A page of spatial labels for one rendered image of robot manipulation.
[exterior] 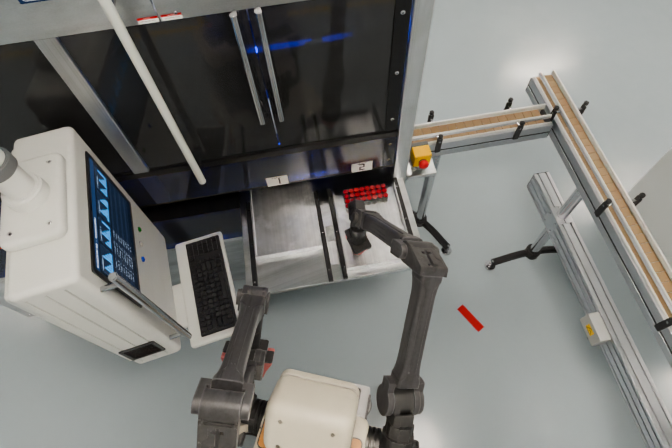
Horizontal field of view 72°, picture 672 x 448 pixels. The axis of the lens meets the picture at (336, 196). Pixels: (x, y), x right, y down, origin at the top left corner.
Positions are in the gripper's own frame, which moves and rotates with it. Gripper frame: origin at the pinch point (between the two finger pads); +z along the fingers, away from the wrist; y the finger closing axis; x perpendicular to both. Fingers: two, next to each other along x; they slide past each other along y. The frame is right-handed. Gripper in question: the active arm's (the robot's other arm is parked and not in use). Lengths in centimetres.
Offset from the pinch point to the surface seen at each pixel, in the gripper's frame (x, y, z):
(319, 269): 16.2, 0.3, 4.4
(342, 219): -1.0, 16.0, 4.1
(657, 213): -156, -29, 50
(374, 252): -6.0, -2.7, 4.0
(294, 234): 19.2, 18.3, 4.3
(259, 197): 26.0, 40.9, 4.4
